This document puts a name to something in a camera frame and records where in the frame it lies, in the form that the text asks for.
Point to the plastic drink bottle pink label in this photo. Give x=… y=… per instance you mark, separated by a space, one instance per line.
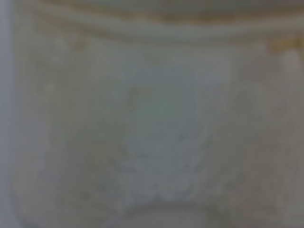
x=158 y=114

